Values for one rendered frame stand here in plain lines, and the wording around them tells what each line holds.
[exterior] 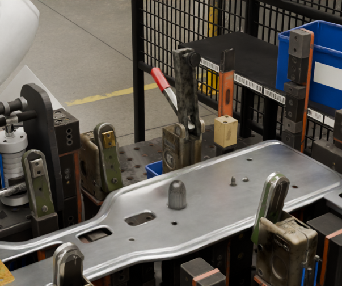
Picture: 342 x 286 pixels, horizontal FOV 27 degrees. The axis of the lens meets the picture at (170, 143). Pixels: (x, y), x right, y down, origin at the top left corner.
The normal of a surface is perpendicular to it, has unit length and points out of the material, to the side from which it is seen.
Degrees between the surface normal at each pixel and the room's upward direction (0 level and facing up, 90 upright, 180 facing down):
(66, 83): 0
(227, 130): 90
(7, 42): 86
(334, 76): 90
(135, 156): 0
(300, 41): 90
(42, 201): 78
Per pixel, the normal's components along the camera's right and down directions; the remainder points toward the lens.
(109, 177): 0.55, 0.18
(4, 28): 0.33, 0.16
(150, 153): 0.00, -0.90
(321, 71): -0.72, 0.31
